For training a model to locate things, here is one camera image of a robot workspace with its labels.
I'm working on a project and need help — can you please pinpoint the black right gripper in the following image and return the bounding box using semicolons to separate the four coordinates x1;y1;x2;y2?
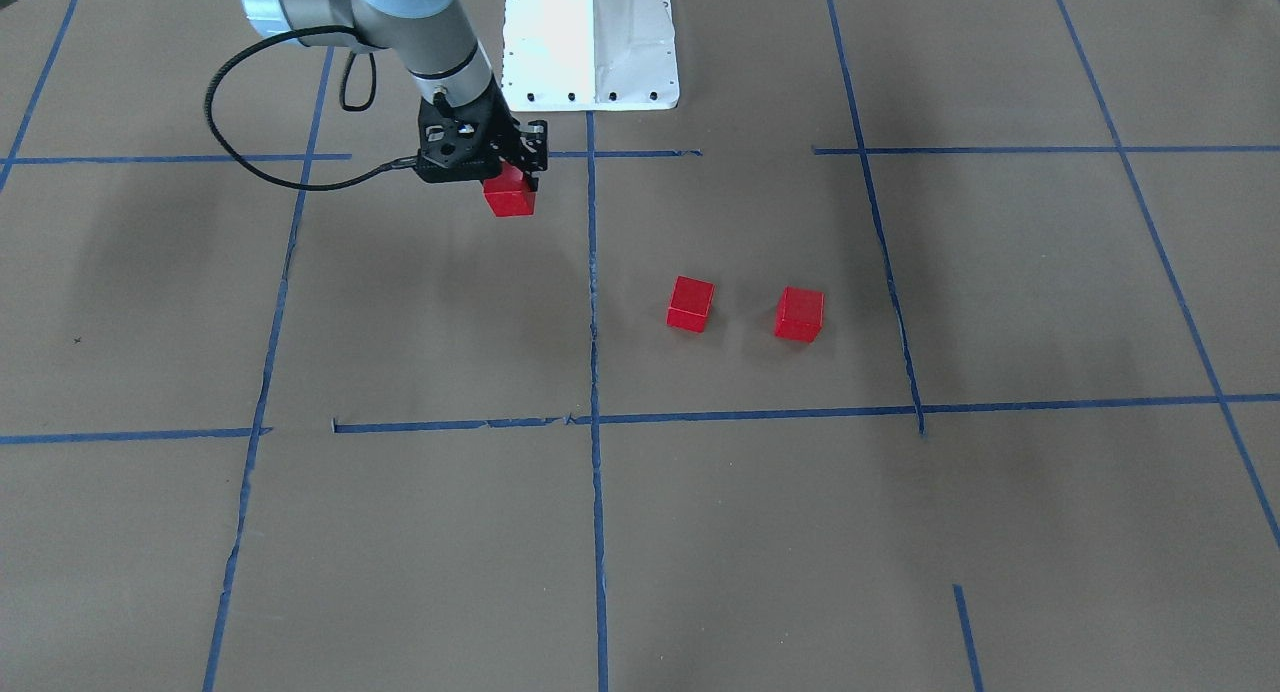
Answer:
413;81;549;192

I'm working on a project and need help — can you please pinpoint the red cube block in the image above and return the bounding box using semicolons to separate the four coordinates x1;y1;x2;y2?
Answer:
666;276;716;335
483;162;538;217
773;287;826;344

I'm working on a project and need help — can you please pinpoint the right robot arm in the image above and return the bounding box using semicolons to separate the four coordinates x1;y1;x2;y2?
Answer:
234;0;548;194

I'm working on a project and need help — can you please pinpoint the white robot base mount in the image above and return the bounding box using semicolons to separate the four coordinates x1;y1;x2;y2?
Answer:
500;0;681;113

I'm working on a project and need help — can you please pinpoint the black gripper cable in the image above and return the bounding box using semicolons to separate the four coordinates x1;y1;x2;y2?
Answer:
204;26;421;191

